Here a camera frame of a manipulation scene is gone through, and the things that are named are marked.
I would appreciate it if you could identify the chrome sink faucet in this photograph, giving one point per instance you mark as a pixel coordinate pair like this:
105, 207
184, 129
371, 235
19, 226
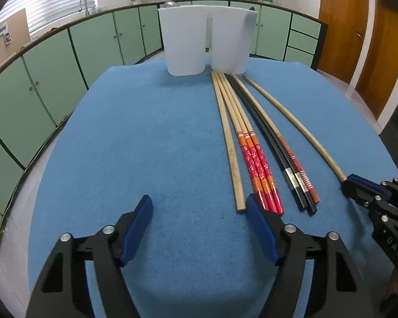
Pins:
83, 7

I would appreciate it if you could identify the white twin utensil holder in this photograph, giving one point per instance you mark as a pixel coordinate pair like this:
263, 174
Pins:
198, 35

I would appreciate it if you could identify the cardboard board with device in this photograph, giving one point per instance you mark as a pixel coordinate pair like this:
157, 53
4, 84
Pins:
14, 35

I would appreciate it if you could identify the black chopstick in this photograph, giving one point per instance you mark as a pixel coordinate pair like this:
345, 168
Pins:
245, 107
290, 179

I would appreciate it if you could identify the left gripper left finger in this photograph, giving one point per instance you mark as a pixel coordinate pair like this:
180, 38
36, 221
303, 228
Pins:
61, 289

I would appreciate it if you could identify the brown wooden door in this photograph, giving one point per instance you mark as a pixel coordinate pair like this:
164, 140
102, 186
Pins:
347, 24
380, 71

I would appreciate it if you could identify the person's right hand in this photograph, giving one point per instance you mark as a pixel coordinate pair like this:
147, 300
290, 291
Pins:
390, 294

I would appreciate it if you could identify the green lower kitchen cabinets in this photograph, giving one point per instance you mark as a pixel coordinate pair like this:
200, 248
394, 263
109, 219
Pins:
41, 84

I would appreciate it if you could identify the red striped bamboo chopstick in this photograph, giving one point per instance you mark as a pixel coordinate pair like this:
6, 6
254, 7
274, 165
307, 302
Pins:
299, 173

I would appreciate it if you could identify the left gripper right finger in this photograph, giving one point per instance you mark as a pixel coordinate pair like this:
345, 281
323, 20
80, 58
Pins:
316, 275

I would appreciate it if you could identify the blue table mat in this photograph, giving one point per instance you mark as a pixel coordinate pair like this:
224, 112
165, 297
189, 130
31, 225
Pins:
140, 131

